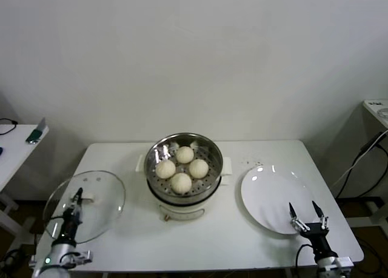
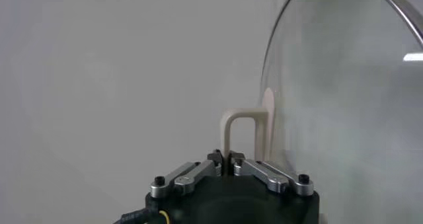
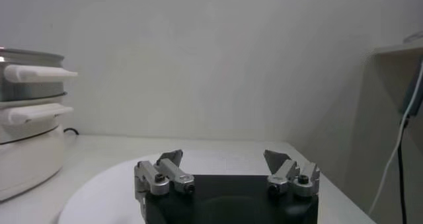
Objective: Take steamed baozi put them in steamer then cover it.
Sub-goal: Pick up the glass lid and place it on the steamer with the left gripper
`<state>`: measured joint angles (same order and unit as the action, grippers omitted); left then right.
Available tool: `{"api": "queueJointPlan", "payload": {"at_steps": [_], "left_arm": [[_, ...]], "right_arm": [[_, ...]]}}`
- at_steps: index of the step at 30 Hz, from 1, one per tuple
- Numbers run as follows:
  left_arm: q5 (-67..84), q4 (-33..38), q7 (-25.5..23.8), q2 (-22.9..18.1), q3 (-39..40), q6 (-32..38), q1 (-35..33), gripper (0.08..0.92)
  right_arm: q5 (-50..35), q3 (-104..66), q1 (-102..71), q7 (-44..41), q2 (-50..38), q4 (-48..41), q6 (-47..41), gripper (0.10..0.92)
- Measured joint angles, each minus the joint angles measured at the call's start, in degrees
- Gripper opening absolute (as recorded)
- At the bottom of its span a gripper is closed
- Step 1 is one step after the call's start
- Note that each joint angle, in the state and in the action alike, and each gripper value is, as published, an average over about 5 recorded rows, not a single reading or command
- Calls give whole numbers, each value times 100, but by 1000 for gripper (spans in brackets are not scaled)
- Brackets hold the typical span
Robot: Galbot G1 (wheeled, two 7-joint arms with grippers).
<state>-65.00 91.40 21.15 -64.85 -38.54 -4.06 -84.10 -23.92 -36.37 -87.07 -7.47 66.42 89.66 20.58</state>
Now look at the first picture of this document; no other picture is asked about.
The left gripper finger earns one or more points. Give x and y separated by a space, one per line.
68 208
78 199

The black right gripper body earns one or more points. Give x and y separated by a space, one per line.
316 234

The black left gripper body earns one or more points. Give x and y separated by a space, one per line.
70 228

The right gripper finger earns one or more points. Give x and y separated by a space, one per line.
319 216
294 219

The round glass lid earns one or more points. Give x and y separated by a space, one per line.
103 193

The white steamed baozi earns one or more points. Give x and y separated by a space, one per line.
181 183
199 169
165 169
185 154

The stainless steel steamer basket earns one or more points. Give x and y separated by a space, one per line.
157 157

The white round plate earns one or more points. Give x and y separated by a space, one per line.
272 196

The green circuit board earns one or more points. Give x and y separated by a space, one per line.
34 135

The cream electric cooker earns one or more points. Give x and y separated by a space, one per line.
182 211

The white side table with label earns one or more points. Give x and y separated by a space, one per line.
377 111

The clear round dish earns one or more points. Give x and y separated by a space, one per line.
384 112

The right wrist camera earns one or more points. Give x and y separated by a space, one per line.
344 262

